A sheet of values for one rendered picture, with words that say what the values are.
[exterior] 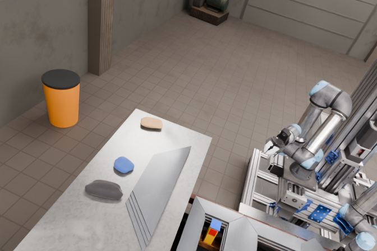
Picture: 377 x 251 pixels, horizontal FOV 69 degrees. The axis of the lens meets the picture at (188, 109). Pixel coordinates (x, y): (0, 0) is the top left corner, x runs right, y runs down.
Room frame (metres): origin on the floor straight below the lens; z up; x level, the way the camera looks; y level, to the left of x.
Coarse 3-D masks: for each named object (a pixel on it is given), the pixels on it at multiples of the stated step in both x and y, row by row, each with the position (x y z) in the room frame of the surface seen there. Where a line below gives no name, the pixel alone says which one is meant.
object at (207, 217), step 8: (208, 216) 1.01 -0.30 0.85; (224, 224) 0.99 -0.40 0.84; (200, 232) 0.90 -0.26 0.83; (224, 232) 0.94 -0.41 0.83; (224, 240) 0.88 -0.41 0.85; (264, 240) 0.95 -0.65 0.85; (256, 248) 0.90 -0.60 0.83; (272, 248) 0.93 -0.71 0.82; (280, 248) 0.94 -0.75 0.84; (288, 248) 0.94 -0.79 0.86
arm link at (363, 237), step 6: (360, 234) 0.89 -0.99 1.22; (366, 234) 0.89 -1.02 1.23; (354, 240) 0.88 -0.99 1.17; (360, 240) 0.86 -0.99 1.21; (366, 240) 0.86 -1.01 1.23; (372, 240) 0.86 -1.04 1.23; (354, 246) 0.86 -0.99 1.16; (360, 246) 0.85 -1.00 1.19; (366, 246) 0.84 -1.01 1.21; (372, 246) 0.84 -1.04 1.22
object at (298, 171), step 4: (292, 164) 1.42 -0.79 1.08; (296, 164) 1.40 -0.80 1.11; (292, 168) 1.39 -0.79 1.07; (296, 168) 1.38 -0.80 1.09; (300, 168) 1.37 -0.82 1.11; (304, 168) 1.36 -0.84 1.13; (292, 172) 1.37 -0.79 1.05; (296, 172) 1.37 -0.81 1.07; (300, 172) 1.35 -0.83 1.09; (304, 172) 1.35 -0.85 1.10; (308, 172) 1.35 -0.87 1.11; (312, 172) 1.38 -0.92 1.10; (296, 176) 1.35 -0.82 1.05; (300, 176) 1.34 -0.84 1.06; (304, 176) 1.34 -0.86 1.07; (308, 176) 1.36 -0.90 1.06; (304, 180) 1.34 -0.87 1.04
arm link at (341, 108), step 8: (344, 96) 1.41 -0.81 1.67; (336, 104) 1.39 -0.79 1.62; (344, 104) 1.37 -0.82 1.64; (336, 112) 1.35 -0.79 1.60; (344, 112) 1.34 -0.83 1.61; (328, 120) 1.33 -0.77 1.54; (336, 120) 1.32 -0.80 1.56; (344, 120) 1.34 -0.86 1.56; (320, 128) 1.30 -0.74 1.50; (328, 128) 1.29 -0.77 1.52; (336, 128) 1.30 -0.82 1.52; (312, 136) 1.28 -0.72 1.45; (320, 136) 1.26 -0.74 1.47; (328, 136) 1.27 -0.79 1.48; (312, 144) 1.23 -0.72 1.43; (320, 144) 1.23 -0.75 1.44; (296, 152) 1.20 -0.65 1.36; (304, 152) 1.20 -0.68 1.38; (312, 152) 1.20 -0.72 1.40; (296, 160) 1.18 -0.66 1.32; (304, 160) 1.16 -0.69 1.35; (312, 160) 1.16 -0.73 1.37
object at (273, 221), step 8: (240, 208) 1.25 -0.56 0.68; (248, 208) 1.27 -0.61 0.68; (256, 216) 1.23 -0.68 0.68; (264, 216) 1.25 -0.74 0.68; (272, 216) 1.26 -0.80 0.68; (272, 224) 1.20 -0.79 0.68; (280, 224) 1.22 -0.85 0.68; (288, 224) 1.24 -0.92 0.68; (288, 232) 1.17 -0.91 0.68; (296, 232) 1.19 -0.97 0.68; (304, 232) 1.21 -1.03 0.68; (312, 232) 1.23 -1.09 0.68; (320, 240) 1.18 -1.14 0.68; (328, 240) 1.20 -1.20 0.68; (328, 248) 1.13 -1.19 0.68; (336, 248) 1.15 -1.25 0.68
